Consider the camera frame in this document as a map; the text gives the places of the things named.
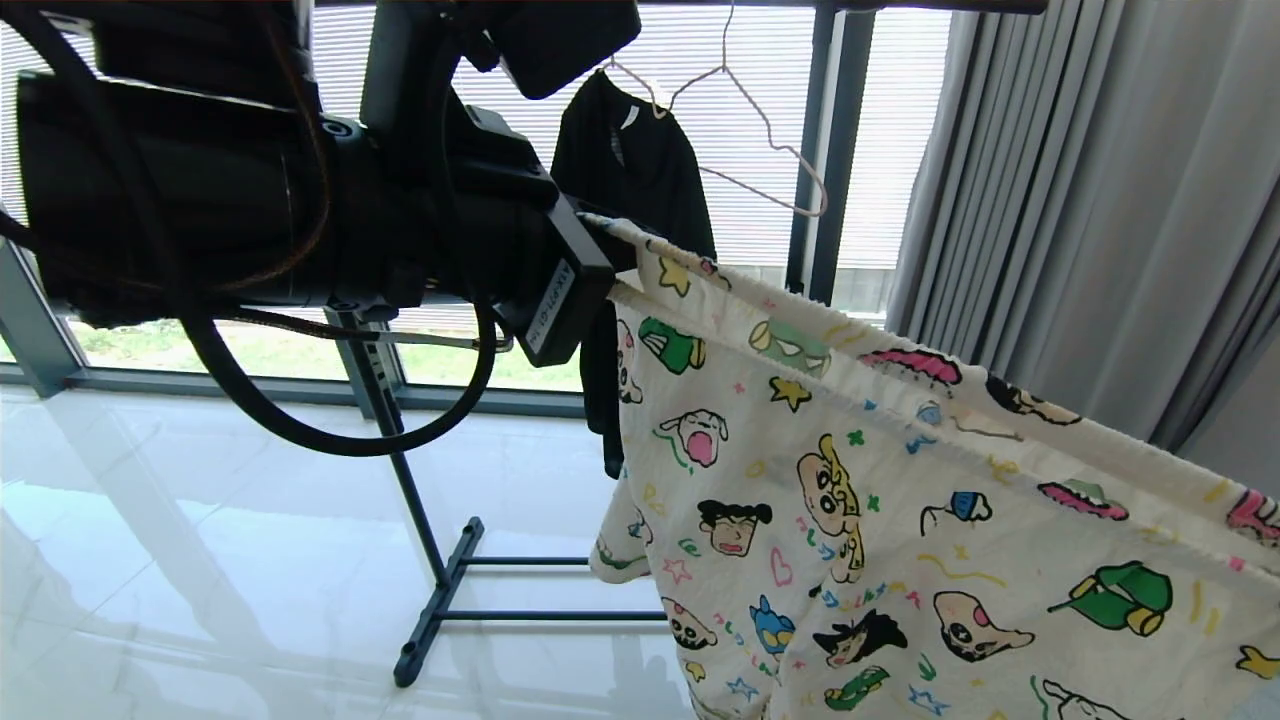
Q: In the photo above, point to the black clothes rack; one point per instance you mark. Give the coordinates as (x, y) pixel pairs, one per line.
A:
(437, 600)

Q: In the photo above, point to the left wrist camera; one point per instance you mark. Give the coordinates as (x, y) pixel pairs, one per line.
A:
(570, 45)

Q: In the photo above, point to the cream printed garment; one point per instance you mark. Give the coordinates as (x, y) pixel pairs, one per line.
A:
(900, 560)

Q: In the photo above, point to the beige curtain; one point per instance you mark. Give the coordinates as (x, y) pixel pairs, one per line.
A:
(1100, 200)

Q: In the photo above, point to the black short-sleeved shirt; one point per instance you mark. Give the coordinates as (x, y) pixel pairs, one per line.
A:
(650, 180)

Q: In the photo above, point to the pink clothes hanger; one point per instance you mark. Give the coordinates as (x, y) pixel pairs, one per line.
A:
(640, 92)
(822, 195)

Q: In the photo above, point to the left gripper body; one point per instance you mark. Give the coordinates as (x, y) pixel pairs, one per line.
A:
(520, 250)

